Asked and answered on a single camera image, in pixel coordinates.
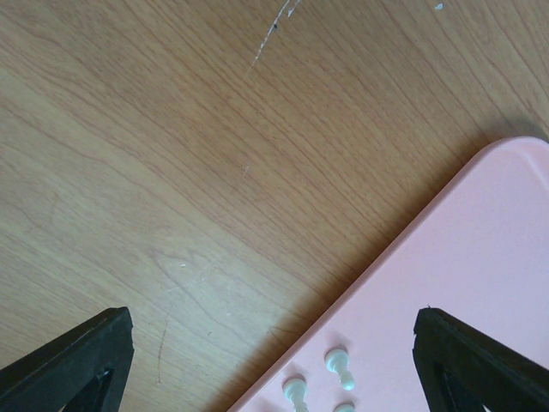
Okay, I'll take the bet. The pink plastic tray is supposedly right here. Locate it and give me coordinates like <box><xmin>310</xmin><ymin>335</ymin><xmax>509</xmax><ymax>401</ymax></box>
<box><xmin>234</xmin><ymin>137</ymin><xmax>548</xmax><ymax>411</ymax></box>

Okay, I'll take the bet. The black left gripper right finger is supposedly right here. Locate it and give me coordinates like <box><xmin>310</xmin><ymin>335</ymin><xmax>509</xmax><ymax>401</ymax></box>
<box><xmin>413</xmin><ymin>307</ymin><xmax>548</xmax><ymax>411</ymax></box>

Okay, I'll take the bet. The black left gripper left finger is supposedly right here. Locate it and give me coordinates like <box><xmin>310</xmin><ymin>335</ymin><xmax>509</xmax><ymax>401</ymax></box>
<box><xmin>1</xmin><ymin>306</ymin><xmax>134</xmax><ymax>411</ymax></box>

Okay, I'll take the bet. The white chess piece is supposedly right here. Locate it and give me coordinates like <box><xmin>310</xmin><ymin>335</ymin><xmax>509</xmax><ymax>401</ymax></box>
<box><xmin>282</xmin><ymin>378</ymin><xmax>309</xmax><ymax>412</ymax></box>
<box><xmin>324</xmin><ymin>348</ymin><xmax>356</xmax><ymax>391</ymax></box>
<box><xmin>334</xmin><ymin>402</ymin><xmax>356</xmax><ymax>412</ymax></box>

